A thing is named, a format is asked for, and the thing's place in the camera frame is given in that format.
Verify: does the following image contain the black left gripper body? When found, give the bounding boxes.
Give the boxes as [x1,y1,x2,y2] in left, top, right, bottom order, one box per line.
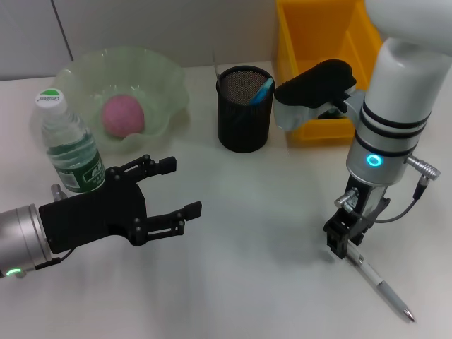
[37,165,148,255]

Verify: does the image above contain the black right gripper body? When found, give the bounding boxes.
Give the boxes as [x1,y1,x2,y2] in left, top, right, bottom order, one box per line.
[335,174,392,227]

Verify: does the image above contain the white grey pen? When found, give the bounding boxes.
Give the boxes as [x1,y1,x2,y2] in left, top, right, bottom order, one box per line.
[344,242,417,323]

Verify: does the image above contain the pink peach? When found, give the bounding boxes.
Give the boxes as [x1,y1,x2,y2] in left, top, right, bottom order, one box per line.
[101,94,145,138]

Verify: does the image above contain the clear green-label water bottle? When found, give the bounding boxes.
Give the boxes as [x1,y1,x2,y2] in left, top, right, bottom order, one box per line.
[30,88,107,194]

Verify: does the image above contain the transparent plastic ruler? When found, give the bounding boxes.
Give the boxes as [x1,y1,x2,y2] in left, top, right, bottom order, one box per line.
[213,45,224,89]

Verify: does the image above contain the blue scissors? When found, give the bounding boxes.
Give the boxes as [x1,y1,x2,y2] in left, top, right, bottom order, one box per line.
[248,76,276,107]

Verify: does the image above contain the green glass fruit bowl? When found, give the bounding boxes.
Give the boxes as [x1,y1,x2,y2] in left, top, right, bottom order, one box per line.
[54,47,190,155]

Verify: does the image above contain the black mesh pen holder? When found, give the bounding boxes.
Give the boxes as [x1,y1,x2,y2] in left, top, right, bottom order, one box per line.
[215,66,276,154]

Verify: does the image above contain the yellow plastic bin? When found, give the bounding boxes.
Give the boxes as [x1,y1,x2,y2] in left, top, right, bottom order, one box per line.
[275,0,384,146]

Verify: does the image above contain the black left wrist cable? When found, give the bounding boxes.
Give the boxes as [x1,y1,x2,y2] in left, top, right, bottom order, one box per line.
[0,249,75,280]

